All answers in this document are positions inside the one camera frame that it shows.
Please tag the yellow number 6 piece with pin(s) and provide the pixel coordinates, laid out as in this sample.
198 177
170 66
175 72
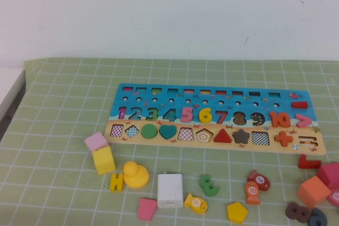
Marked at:
205 117

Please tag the pink number 5 piece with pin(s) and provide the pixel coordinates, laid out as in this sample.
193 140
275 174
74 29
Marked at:
188 116

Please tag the teal heart piece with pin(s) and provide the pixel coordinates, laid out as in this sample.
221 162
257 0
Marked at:
168 131

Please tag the green circle piece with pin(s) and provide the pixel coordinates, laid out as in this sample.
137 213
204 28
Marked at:
149 131

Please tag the red triangle piece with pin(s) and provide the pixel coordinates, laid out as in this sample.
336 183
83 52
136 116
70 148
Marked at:
222 137

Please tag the blue wooden number puzzle board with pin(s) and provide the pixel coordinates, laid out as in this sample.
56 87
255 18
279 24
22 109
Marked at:
238 104

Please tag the brown star piece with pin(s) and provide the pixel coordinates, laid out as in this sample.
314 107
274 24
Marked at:
241 136

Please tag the yellow letter H piece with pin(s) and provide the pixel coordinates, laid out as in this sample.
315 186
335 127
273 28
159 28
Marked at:
116 182

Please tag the green number 3 piece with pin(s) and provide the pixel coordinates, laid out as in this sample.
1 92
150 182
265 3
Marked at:
209 189

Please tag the orange number 10 piece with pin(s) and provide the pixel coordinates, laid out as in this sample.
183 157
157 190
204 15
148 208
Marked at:
274 119

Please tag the yellow fish piece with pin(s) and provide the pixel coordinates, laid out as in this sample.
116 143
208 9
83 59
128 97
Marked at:
195 202

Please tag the pink trapezoid piece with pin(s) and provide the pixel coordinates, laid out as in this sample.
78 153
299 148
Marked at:
147 208

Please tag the orange plus piece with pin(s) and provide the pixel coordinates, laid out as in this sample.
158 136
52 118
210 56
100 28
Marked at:
283 138

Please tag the red fish piece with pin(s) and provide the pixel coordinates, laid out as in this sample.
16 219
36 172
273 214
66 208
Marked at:
260 179

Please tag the orange fish piece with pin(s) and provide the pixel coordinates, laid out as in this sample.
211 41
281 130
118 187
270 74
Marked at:
253 192

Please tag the red minus piece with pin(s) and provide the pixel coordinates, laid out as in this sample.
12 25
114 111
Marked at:
299 104

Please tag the yellow pentagon piece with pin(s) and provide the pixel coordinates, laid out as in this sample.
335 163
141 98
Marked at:
237 212

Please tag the pink greater-than piece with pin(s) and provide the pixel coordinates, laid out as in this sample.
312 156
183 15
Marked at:
304 120

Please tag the red angle sign piece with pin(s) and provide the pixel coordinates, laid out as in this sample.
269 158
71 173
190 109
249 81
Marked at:
304 164

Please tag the brown number 8 piece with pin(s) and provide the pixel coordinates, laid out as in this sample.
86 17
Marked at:
292 211

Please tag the dark grey number 9 piece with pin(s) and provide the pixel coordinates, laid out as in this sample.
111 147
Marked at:
313 219

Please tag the pink round piece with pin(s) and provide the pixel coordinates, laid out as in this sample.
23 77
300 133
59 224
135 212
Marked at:
334 197

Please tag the yellow rubber duck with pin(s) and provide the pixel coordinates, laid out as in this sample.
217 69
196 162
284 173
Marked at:
136 176

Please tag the pink cube block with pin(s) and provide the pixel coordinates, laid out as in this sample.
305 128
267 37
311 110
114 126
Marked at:
96 140

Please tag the yellow cube block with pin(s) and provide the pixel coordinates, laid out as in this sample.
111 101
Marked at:
104 161

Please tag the white charger adapter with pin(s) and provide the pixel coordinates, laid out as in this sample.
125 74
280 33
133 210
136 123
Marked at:
170 190

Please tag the orange cube block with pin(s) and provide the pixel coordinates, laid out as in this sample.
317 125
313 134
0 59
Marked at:
313 193

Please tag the magenta block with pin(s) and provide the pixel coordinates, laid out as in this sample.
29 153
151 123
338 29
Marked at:
329 174

